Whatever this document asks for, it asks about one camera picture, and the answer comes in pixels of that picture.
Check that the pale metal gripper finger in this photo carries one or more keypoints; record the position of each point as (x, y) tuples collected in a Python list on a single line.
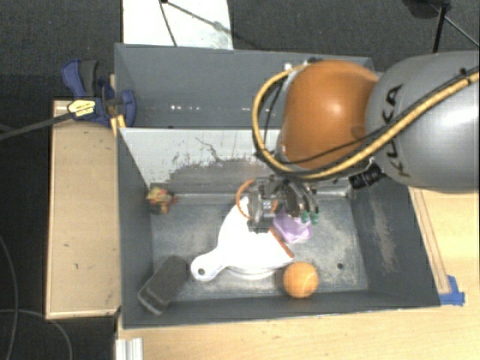
[(269, 208), (255, 210)]

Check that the purple plastic toy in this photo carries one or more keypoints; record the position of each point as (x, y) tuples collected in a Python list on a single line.
[(294, 231)]

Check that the white plastic scoop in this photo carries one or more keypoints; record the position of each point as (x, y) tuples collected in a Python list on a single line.
[(243, 253)]

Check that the orange ball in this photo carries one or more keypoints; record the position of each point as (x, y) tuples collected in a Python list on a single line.
[(300, 279)]

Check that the small multicoloured toy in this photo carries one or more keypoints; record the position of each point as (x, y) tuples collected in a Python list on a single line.
[(160, 200)]

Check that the dark grey flat block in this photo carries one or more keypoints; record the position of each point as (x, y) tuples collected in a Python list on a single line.
[(163, 285)]

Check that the grey metal bin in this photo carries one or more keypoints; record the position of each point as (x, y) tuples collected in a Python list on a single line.
[(210, 84)]

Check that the pale wood flat board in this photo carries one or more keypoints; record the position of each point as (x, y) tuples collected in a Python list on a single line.
[(84, 219)]

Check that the black cylinder on white bracket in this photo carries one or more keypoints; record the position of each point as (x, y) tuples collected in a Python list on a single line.
[(363, 178)]

